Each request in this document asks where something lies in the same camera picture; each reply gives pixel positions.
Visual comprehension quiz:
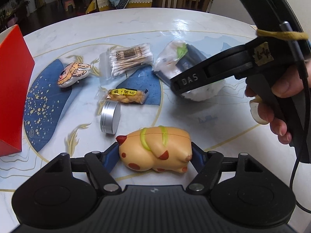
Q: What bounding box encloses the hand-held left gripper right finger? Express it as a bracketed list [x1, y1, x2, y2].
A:
[186, 142, 261, 196]

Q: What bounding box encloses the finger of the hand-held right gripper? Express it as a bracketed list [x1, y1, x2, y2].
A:
[170, 59, 229, 99]

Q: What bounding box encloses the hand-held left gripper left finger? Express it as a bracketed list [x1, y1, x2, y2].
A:
[45, 142, 122, 196]

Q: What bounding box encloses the tissue pack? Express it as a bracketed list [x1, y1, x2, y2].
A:
[153, 40, 225, 102]

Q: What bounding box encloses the yellow pig toy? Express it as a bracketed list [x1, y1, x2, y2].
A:
[116, 125, 193, 173]

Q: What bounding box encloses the silver round tin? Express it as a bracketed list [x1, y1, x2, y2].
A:
[100, 101, 121, 134]

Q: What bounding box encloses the twisted dough snack packet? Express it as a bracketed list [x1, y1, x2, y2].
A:
[97, 87, 149, 116]

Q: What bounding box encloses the cotton swab packet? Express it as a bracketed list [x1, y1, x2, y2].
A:
[99, 43, 154, 80]

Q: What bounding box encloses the fish plush toy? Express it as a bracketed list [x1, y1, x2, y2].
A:
[57, 62, 91, 88]

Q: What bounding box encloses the red cardboard box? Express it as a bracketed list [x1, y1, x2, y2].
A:
[0, 25, 35, 157]

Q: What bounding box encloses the person's right hand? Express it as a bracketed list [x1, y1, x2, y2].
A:
[245, 59, 311, 146]

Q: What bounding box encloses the yellow cloth band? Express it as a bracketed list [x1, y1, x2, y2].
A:
[256, 29, 309, 40]

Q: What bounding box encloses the yellow sofa blanket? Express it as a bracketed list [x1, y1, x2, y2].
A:
[86, 1, 100, 14]

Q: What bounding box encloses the pink stool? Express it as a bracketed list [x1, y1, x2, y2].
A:
[62, 0, 76, 11]

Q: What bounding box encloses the dark TV cabinet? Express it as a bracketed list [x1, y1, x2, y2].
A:
[0, 1, 30, 30]

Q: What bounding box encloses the black cable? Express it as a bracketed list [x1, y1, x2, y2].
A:
[279, 21, 311, 211]

